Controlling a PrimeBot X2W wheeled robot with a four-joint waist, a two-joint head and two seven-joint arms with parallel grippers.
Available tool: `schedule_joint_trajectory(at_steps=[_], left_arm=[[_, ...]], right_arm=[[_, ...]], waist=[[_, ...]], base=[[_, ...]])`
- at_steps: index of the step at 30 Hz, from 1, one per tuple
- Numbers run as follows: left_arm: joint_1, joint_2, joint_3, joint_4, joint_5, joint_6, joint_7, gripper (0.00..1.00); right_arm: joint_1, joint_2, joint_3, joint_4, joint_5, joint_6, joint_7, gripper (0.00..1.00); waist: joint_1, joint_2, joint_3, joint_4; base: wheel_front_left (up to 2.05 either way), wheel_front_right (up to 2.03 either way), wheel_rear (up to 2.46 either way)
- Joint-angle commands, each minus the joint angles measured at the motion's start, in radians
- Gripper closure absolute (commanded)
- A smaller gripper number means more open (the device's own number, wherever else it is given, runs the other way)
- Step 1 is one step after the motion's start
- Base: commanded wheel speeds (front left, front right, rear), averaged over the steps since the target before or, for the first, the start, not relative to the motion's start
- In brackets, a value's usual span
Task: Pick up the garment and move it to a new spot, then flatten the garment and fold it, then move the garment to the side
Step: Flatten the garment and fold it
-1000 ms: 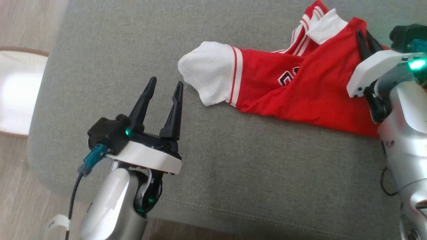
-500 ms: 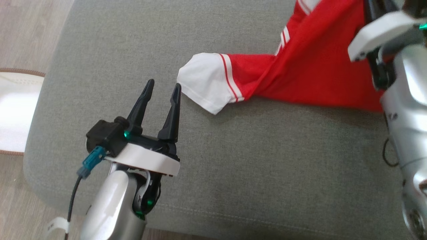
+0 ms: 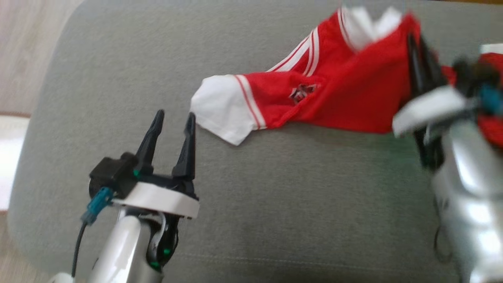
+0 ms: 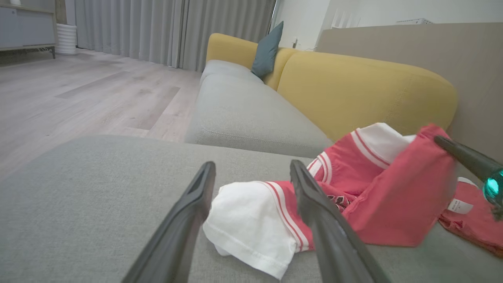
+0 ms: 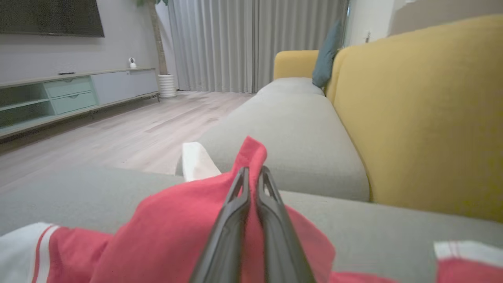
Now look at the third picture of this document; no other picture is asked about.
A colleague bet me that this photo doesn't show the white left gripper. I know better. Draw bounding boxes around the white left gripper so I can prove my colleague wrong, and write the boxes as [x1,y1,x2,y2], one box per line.
[112,109,200,219]

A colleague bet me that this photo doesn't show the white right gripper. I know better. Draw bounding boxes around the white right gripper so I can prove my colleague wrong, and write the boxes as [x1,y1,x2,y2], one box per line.
[392,35,478,138]

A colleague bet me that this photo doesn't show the red shirt with white sleeves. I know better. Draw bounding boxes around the red shirt with white sleeves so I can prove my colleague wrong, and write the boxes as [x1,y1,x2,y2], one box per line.
[191,6,423,146]

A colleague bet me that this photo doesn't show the red Bulls 23 shorts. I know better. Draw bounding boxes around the red Bulls 23 shorts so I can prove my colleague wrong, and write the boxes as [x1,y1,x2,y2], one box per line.
[440,43,503,149]

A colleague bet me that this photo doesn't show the grey fabric sofa seat cushion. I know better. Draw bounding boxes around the grey fabric sofa seat cushion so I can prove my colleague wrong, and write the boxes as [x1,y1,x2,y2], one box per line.
[7,0,503,283]

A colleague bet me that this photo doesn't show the white basket with brown rim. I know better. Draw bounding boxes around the white basket with brown rim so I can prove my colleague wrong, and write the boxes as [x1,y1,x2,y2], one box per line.
[0,114,31,213]

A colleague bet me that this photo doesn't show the blue right cable connector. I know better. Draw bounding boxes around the blue right cable connector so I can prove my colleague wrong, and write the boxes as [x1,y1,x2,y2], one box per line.
[479,85,503,115]

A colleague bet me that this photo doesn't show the blue cable connector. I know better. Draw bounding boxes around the blue cable connector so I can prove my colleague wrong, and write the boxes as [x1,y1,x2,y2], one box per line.
[81,187,114,225]
[479,85,503,115]

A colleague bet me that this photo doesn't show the blue left cable connector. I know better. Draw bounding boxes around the blue left cable connector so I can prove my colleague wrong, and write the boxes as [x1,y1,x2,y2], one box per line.
[81,187,114,225]

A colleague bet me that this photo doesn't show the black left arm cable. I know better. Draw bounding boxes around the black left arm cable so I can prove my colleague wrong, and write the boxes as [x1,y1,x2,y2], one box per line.
[71,220,88,277]

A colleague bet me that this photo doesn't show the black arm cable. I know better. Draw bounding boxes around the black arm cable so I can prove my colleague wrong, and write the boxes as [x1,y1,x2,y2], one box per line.
[71,220,88,277]
[432,226,453,265]

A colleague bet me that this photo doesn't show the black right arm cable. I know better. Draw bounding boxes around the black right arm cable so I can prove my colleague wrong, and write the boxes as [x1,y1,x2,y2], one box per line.
[432,226,453,265]

